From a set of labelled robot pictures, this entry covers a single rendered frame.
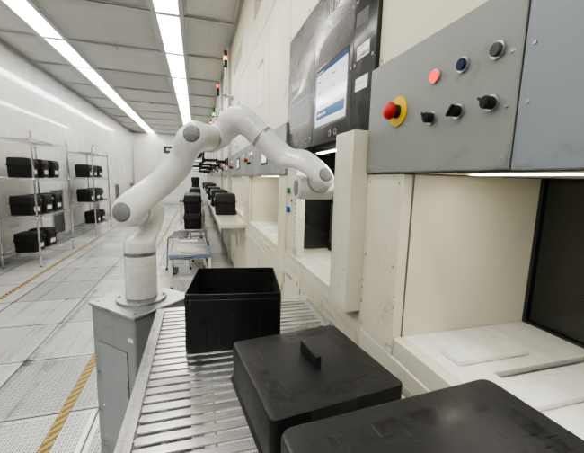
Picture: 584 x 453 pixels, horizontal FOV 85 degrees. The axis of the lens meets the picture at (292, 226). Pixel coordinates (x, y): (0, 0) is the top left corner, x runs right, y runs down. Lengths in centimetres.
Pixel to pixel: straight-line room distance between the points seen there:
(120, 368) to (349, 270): 95
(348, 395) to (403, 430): 30
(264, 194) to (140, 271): 192
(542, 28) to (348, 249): 62
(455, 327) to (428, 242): 27
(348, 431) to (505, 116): 50
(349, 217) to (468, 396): 59
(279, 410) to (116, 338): 92
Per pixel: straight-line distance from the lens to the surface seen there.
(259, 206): 311
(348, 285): 98
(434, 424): 42
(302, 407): 65
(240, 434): 76
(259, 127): 118
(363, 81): 104
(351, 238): 95
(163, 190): 130
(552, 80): 59
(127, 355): 141
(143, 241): 137
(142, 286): 141
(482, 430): 43
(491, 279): 105
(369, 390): 71
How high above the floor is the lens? 126
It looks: 8 degrees down
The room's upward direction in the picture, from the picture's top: 2 degrees clockwise
